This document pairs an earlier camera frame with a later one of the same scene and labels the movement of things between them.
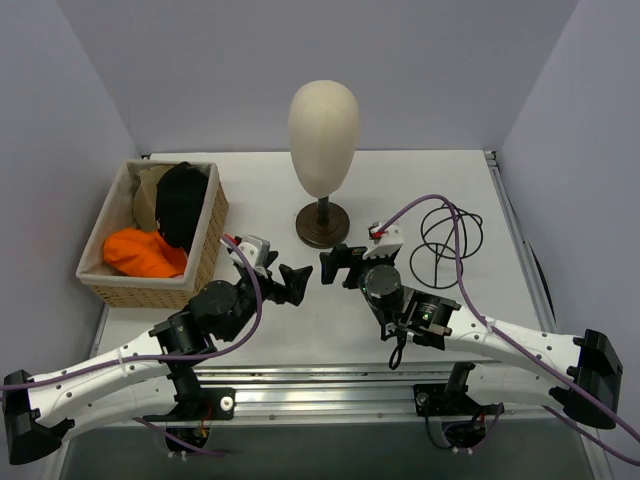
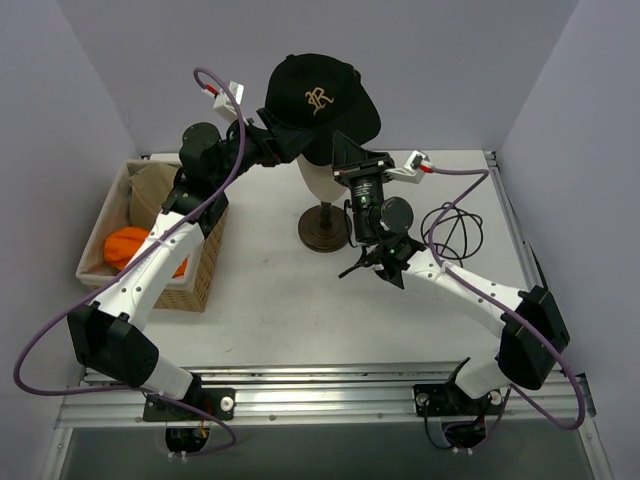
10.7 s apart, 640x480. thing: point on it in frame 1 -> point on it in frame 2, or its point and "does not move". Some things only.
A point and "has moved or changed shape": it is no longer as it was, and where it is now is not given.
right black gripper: [347, 267] -> [361, 169]
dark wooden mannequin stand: [323, 224] does not move
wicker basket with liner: [115, 213] does not move
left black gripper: [279, 286] -> [270, 145]
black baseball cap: [180, 191] has moved or changed shape
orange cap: [144, 252] does not move
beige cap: [145, 197] does not move
